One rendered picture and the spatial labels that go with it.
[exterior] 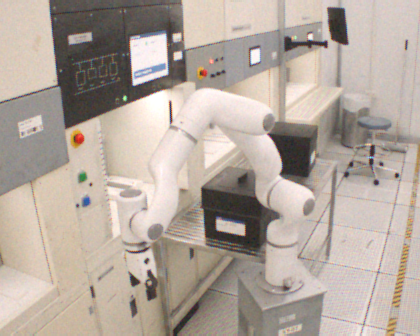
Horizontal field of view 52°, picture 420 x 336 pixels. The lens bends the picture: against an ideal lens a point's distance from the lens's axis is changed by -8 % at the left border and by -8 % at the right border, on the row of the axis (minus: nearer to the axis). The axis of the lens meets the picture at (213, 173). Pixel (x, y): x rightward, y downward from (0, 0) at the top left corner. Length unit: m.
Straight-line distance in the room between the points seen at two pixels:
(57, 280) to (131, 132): 1.01
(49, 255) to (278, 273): 0.85
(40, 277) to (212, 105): 0.97
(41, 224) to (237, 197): 0.82
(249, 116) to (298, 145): 1.46
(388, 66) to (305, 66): 1.40
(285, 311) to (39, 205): 0.97
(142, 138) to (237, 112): 1.17
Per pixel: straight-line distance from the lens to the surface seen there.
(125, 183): 2.44
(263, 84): 3.61
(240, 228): 2.03
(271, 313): 1.74
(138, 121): 2.40
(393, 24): 6.00
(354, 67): 6.11
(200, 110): 1.26
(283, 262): 1.73
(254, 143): 1.46
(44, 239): 1.69
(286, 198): 1.58
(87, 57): 1.72
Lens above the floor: 1.82
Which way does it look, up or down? 22 degrees down
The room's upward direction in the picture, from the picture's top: 2 degrees counter-clockwise
